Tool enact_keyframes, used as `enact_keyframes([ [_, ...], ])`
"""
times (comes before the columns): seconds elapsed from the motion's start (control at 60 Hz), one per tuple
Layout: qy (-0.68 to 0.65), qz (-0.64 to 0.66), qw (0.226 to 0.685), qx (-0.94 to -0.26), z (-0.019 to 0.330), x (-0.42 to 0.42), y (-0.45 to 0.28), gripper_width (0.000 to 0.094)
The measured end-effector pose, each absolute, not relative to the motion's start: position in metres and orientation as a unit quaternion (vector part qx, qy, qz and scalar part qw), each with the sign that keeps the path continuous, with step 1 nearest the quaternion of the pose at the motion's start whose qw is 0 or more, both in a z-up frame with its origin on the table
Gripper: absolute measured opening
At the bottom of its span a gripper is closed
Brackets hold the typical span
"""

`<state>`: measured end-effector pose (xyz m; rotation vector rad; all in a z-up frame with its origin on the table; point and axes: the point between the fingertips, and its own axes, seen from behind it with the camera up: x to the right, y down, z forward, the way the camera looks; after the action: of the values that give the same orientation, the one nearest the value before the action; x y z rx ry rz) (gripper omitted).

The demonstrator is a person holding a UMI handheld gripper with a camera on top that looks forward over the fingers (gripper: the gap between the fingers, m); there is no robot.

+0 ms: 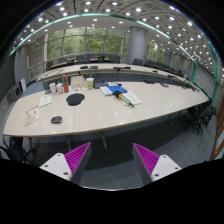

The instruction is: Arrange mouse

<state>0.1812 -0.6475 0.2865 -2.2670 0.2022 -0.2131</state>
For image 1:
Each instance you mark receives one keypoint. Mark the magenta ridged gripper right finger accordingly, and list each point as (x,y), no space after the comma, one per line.
(152,166)

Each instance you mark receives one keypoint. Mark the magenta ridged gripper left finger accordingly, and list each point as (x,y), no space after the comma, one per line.
(69,166)

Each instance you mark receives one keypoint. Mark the black computer mouse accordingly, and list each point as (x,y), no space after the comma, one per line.
(56,120)

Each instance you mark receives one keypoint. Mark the black oval mouse pad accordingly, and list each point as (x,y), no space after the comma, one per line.
(75,99)

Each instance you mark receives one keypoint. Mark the red and white leaflet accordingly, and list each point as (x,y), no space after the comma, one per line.
(31,115)

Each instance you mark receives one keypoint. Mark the white paper sheet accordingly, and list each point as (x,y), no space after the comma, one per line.
(45,100)

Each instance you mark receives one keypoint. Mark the white open notebook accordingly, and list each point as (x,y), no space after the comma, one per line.
(132,97)

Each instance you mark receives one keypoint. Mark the white canister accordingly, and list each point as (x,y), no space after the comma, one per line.
(59,87)

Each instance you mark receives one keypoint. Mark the beige cardboard box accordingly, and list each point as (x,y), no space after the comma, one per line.
(78,82)

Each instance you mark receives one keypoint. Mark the white cup with green band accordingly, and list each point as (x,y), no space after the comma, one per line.
(90,82)

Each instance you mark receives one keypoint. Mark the blue folder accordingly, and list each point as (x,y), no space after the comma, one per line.
(116,88)

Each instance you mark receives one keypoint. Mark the long beige rear table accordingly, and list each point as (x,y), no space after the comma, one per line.
(117,73)

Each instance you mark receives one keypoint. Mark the black office chair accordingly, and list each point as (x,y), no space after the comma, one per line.
(137,62)

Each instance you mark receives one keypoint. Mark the grey concrete column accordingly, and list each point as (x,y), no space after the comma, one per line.
(137,44)

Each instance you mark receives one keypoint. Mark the yellow black handled tool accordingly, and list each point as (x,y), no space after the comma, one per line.
(120,96)

